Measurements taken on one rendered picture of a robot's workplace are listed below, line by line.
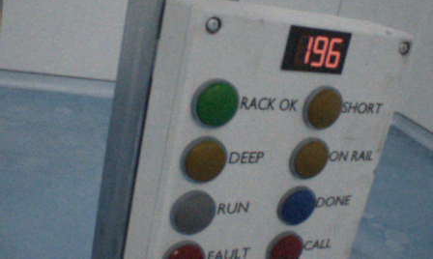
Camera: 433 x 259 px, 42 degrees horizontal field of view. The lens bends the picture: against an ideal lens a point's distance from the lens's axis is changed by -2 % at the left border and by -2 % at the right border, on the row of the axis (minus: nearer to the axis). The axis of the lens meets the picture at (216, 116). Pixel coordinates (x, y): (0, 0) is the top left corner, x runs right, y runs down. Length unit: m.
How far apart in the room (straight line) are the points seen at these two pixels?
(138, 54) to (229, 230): 0.13
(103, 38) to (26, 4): 0.53
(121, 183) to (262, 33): 0.16
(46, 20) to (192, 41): 3.44
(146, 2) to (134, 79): 0.05
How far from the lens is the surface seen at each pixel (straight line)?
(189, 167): 0.34
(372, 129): 0.42
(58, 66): 3.82
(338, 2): 4.24
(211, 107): 0.33
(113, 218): 0.44
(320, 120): 0.37
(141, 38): 0.39
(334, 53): 0.37
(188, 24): 0.33
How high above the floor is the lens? 1.16
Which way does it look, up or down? 18 degrees down
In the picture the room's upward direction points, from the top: 12 degrees clockwise
